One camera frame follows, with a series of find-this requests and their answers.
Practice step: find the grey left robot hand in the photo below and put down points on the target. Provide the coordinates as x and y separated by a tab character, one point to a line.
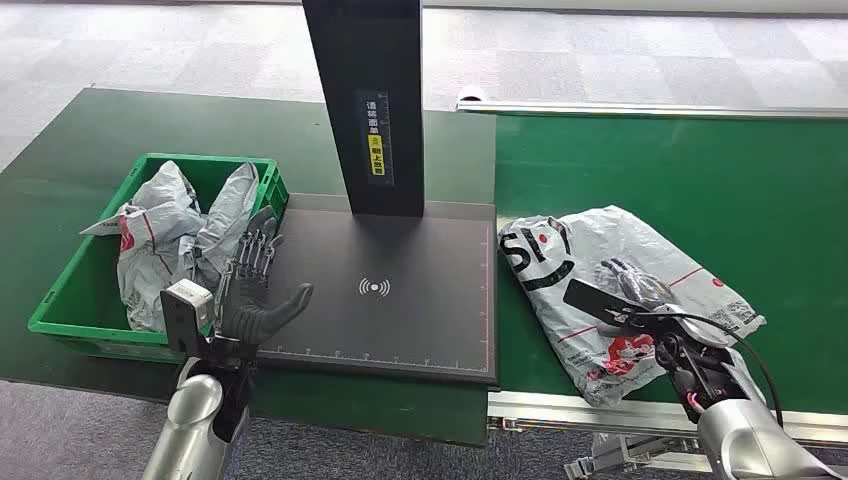
248	311

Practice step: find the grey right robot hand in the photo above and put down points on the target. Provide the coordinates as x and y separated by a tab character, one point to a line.
692	321

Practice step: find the grey courier package black logo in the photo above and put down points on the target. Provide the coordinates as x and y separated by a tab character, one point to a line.
616	232

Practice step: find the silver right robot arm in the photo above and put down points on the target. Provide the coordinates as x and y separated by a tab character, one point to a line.
748	444

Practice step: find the green conveyor belt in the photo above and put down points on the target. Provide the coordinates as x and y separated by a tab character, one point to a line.
696	172

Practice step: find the black inbound scanner machine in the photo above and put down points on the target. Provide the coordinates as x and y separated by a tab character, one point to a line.
397	318

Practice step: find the plain grey courier bag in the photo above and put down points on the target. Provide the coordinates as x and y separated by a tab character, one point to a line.
228	205

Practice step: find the grey courier bag red print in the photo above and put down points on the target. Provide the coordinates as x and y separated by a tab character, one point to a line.
156	238

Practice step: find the green plastic crate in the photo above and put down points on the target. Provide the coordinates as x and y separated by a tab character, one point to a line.
73	311

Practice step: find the yellow black column label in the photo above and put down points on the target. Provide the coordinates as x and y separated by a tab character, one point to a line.
376	156

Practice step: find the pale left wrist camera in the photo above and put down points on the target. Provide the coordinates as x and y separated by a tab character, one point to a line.
189	301

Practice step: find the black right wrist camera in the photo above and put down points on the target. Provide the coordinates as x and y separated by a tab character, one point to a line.
599	301

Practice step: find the aluminium conveyor support bracket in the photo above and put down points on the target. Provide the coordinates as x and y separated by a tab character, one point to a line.
623	457

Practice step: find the wide aluminium conveyor rail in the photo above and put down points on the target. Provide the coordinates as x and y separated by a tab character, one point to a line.
563	411

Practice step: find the slim aluminium conveyor rail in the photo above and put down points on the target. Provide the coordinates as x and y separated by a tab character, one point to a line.
662	109

